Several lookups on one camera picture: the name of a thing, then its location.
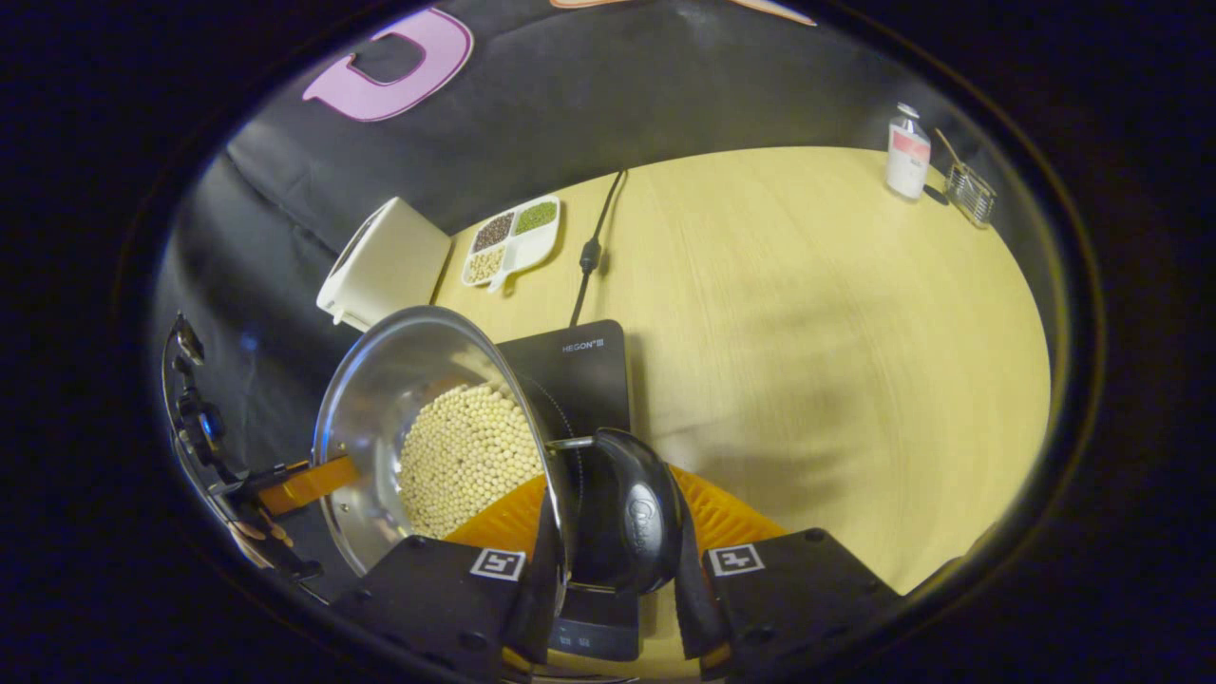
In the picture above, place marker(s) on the clear bottle with pink label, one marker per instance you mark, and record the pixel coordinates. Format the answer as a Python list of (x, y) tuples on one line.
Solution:
[(907, 161)]

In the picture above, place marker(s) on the layer of pale soybeans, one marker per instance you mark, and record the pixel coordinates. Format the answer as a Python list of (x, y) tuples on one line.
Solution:
[(465, 456)]

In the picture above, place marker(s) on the black induction cooktop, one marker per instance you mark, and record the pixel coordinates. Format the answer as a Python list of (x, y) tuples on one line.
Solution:
[(579, 366)]

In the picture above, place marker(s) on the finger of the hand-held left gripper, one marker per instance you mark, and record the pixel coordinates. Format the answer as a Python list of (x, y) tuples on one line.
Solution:
[(304, 484)]

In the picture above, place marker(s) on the wooden stick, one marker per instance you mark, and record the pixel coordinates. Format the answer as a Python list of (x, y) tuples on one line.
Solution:
[(950, 150)]

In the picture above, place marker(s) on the white divided dish of beans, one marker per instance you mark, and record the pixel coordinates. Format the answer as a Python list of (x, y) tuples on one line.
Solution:
[(513, 242)]

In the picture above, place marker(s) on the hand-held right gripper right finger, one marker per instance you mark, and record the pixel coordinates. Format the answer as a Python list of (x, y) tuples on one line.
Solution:
[(807, 589)]

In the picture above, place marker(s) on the white toaster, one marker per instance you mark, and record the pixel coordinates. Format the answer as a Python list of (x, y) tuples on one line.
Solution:
[(389, 261)]

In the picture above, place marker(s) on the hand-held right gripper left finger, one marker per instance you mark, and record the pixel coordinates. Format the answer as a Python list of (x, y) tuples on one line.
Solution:
[(427, 598)]

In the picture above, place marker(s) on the small black cap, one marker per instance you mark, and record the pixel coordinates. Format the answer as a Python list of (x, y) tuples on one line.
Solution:
[(936, 195)]

